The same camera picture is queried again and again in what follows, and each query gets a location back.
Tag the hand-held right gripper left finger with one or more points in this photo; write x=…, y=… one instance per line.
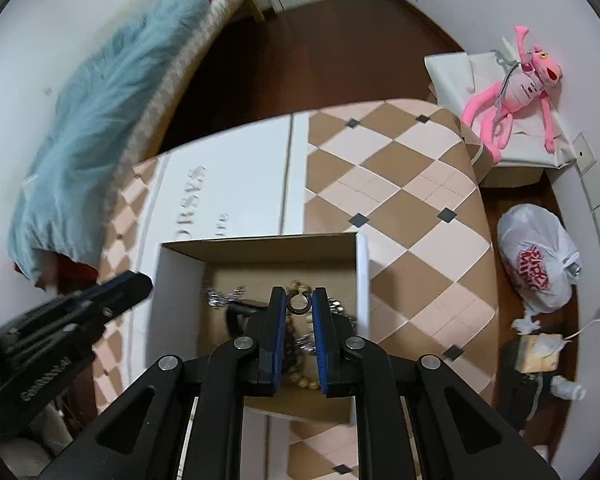
x=281, y=340

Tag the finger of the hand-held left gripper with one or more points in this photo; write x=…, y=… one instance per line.
x=122, y=287

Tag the white plastic bag red print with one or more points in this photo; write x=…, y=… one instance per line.
x=525, y=230

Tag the checkered printed tablecloth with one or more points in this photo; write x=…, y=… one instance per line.
x=405, y=185

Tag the white cardboard box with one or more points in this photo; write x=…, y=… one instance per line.
x=260, y=260

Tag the yellow tissue pack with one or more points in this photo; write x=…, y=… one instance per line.
x=535, y=357

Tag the white paper bag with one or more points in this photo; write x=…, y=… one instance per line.
x=450, y=75

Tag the small white bottle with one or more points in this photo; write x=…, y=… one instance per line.
x=570, y=388

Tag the crumpled white tissue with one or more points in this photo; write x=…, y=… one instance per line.
x=526, y=322

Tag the blue quilt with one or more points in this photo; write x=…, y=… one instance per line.
x=105, y=110

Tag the black smart band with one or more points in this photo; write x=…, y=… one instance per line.
x=240, y=307

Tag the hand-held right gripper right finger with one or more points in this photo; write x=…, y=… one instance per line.
x=318, y=340

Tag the pink plush toy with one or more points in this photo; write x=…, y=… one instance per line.
x=522, y=87

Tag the black pouch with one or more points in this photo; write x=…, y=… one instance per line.
x=522, y=400

